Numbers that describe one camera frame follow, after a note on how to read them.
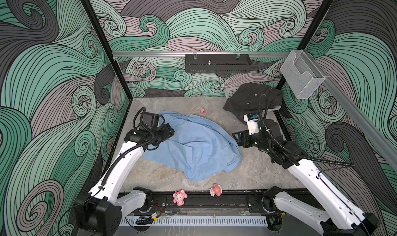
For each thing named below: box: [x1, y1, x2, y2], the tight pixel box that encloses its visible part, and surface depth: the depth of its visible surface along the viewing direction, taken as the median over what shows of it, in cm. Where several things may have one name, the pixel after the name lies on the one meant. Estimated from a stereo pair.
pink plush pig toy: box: [172, 188, 188, 207], surface depth 74 cm
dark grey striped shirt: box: [223, 82, 283, 124], surface depth 113 cm
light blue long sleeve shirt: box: [143, 111, 243, 181], surface depth 87 cm
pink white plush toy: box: [208, 183, 223, 197], surface depth 77 cm
